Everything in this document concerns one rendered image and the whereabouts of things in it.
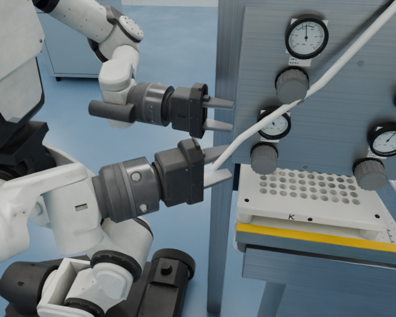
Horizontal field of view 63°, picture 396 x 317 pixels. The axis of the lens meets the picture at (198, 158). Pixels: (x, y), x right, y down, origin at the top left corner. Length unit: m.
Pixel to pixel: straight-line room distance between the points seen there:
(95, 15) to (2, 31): 0.31
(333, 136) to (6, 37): 0.55
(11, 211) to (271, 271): 0.45
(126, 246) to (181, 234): 0.85
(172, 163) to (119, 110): 0.24
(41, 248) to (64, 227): 1.36
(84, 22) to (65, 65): 2.34
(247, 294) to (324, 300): 0.76
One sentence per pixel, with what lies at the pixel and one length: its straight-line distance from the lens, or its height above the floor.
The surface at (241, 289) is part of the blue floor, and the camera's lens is 1.57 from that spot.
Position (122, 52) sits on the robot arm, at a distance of 0.87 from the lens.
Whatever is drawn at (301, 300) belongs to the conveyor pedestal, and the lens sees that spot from 0.84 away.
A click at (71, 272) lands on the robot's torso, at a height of 0.29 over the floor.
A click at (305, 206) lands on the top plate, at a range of 0.58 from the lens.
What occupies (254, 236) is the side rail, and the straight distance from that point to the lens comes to 0.57.
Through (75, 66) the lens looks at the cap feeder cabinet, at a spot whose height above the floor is 0.17.
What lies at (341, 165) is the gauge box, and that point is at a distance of 0.42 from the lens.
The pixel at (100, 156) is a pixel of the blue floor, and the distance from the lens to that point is 2.26.
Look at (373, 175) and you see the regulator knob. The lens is 0.41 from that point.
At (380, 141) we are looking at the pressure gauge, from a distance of 0.40.
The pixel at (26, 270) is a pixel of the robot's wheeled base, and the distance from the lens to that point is 1.33.
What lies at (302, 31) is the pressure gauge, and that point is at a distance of 0.32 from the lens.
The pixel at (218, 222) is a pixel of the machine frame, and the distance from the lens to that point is 1.01.
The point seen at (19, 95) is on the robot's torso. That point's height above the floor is 1.08.
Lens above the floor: 1.37
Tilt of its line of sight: 40 degrees down
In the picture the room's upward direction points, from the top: straight up
